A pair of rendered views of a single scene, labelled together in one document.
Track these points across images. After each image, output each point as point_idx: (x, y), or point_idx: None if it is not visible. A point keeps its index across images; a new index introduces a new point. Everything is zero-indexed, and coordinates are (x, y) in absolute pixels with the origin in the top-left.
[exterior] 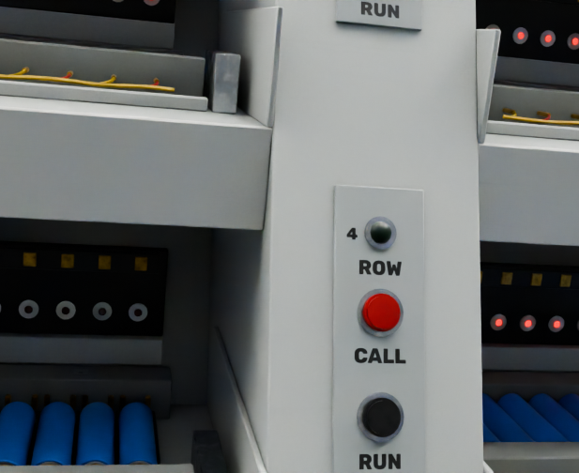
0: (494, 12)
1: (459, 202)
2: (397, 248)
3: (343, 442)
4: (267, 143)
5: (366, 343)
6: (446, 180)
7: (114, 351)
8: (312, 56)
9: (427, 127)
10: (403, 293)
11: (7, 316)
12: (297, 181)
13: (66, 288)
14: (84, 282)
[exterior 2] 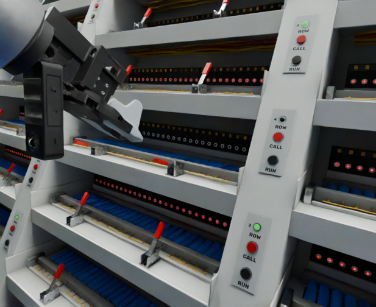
0: None
1: (306, 113)
2: (286, 123)
3: (262, 164)
4: (261, 100)
5: (273, 143)
6: (304, 108)
7: (245, 158)
8: (275, 81)
9: (301, 95)
10: (285, 133)
11: (225, 148)
12: (265, 108)
13: (237, 143)
14: (241, 142)
